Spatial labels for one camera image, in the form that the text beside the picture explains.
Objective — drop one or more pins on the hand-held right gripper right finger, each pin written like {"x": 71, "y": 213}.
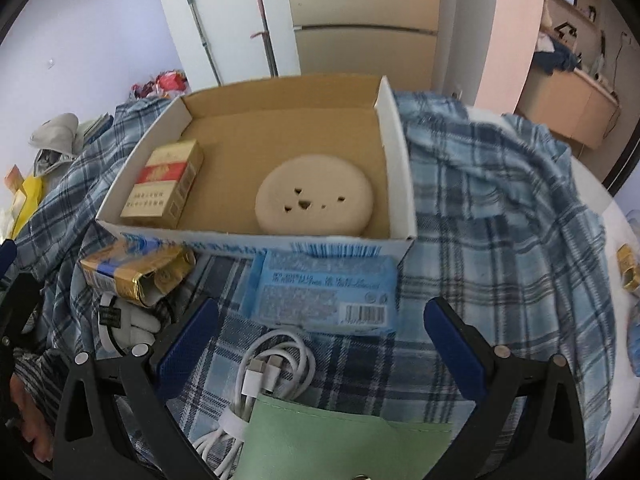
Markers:
{"x": 455, "y": 355}

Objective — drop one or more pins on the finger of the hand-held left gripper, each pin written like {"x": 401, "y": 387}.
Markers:
{"x": 6, "y": 260}

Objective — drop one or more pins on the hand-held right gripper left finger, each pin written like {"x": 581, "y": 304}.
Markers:
{"x": 187, "y": 340}

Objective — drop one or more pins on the white plush toy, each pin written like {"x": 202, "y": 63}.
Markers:
{"x": 132, "y": 322}

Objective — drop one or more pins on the blue gold cigarette pack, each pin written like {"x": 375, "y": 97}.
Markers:
{"x": 135, "y": 270}

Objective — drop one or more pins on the light blue tissue packet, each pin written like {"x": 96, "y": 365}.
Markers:
{"x": 320, "y": 290}

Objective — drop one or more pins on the green snap pouch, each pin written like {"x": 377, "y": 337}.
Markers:
{"x": 345, "y": 445}

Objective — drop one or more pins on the white cardboard box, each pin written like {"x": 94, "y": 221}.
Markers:
{"x": 280, "y": 125}

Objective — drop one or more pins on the person's left hand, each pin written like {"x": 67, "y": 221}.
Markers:
{"x": 30, "y": 420}

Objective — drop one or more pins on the yellow bag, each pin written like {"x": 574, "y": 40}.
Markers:
{"x": 31, "y": 200}

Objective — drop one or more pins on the grey cloth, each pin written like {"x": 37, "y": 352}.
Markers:
{"x": 55, "y": 130}

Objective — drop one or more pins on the blue plaid shirt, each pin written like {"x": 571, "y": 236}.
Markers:
{"x": 490, "y": 220}

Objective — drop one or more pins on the red gold cigarette pack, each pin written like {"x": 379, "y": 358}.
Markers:
{"x": 162, "y": 182}

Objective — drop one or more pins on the open gold cigarette pack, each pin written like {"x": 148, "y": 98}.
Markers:
{"x": 630, "y": 267}

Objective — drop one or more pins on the red plastic bag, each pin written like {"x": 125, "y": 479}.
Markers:
{"x": 167, "y": 82}

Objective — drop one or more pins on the wooden vanity desk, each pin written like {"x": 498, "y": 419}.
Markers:
{"x": 565, "y": 100}

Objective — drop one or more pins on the dark blue clothing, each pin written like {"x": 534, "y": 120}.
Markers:
{"x": 560, "y": 57}

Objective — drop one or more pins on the beige drawer cabinet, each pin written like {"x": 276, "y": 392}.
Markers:
{"x": 365, "y": 10}

